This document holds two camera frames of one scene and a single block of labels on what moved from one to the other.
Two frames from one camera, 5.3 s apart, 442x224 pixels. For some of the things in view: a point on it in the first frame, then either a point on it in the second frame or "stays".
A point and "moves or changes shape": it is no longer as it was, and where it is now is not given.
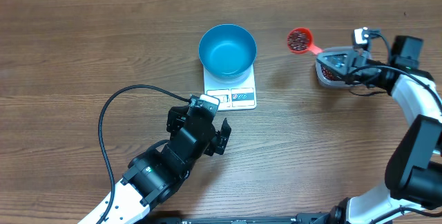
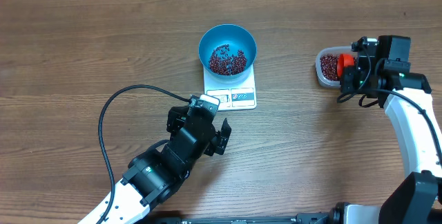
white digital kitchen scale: x=233 y=95 stays
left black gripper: x=219 y=141 stays
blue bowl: x=227 y=52 stays
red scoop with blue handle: x=300 y=39 moves or changes shape
